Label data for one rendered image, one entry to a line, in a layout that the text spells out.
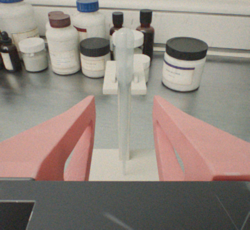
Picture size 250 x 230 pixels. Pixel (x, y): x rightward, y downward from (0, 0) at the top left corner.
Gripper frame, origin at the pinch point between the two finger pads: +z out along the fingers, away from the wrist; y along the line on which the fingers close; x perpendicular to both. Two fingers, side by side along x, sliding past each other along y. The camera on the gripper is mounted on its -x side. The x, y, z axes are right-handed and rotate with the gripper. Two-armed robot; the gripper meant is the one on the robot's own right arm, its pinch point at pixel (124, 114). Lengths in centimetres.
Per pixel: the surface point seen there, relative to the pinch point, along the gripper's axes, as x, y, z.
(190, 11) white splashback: 4.6, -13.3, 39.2
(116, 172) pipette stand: 13.0, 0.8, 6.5
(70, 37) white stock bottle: 6.5, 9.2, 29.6
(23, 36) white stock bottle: 8.3, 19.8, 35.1
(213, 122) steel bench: 13.7, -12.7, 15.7
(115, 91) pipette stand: 1.5, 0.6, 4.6
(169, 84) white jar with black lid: 12.6, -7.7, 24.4
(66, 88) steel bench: 13.6, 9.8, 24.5
